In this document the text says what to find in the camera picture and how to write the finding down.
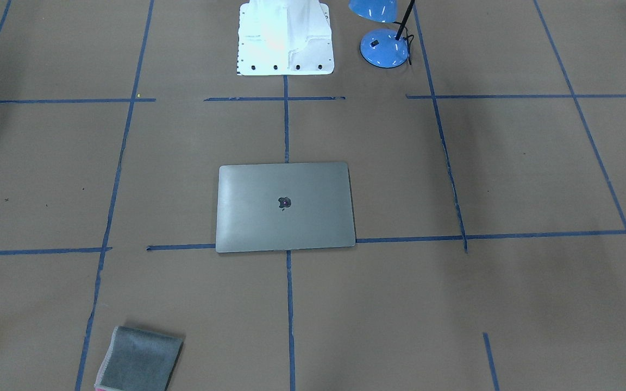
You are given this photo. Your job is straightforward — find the grey laptop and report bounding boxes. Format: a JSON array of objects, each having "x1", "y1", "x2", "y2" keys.
[{"x1": 215, "y1": 162, "x2": 357, "y2": 253}]

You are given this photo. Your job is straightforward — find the blue desk lamp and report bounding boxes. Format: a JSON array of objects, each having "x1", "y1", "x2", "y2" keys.
[{"x1": 348, "y1": 1, "x2": 415, "y2": 69}]

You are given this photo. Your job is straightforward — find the grey pink folded cloth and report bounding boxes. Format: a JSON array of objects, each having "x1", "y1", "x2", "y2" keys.
[{"x1": 93, "y1": 326, "x2": 184, "y2": 390}]

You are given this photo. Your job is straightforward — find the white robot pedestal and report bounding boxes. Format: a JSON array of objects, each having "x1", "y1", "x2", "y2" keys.
[{"x1": 236, "y1": 1, "x2": 335, "y2": 76}]

